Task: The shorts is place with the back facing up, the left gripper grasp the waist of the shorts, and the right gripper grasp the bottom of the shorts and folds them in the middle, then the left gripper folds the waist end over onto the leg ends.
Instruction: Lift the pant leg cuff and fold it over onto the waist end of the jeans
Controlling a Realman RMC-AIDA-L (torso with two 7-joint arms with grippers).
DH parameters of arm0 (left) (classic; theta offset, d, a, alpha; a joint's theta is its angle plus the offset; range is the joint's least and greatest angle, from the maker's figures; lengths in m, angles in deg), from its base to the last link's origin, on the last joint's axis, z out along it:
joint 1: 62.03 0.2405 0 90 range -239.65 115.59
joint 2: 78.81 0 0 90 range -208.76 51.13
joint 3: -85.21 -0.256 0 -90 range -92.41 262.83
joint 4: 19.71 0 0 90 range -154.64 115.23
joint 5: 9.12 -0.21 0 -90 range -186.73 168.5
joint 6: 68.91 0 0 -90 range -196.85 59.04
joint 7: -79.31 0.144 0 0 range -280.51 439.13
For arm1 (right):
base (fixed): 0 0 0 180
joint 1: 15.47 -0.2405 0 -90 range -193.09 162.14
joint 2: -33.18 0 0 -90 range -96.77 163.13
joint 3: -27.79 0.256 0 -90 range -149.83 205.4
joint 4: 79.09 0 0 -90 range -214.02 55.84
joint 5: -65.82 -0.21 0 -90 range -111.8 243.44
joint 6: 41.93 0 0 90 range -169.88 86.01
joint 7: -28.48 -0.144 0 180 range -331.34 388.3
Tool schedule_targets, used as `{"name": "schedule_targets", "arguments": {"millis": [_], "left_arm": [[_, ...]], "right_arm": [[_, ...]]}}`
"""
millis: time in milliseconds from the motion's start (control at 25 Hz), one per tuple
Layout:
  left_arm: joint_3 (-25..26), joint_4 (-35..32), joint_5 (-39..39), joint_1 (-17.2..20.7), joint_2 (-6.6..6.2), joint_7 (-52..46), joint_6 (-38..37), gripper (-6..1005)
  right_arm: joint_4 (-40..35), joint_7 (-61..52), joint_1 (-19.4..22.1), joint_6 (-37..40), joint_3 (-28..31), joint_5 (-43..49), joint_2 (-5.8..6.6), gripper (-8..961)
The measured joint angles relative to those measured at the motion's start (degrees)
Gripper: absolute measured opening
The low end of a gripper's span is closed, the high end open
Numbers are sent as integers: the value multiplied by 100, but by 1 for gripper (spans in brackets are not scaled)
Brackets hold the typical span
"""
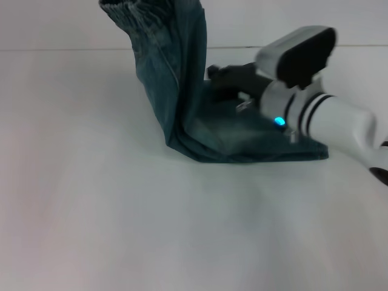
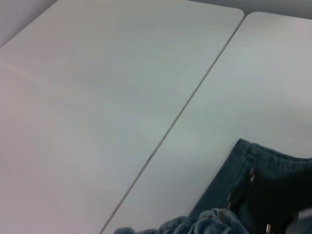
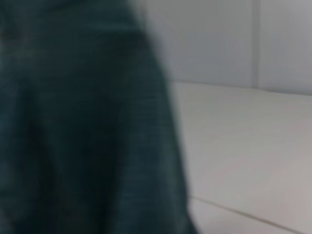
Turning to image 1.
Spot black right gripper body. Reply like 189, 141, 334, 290
211, 61, 276, 95

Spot blue denim shorts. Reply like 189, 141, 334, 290
98, 0, 330, 167

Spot right gripper cable with plug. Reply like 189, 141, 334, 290
235, 99, 255, 115

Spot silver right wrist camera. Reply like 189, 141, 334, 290
254, 25, 339, 90

